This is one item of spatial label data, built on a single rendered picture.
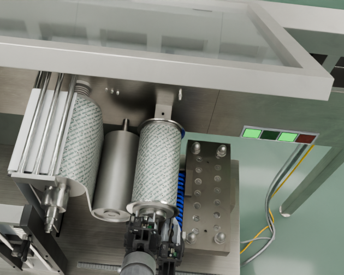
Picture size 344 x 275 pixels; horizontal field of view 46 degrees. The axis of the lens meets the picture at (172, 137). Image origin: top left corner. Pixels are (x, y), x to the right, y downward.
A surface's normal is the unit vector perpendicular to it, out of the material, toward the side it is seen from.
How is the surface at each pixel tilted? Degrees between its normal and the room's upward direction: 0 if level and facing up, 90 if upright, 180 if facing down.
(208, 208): 0
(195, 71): 57
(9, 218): 0
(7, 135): 90
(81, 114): 25
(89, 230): 0
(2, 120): 90
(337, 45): 90
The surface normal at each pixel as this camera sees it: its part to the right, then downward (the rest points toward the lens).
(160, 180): 0.23, -0.47
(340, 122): -0.07, 0.86
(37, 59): -0.02, 0.46
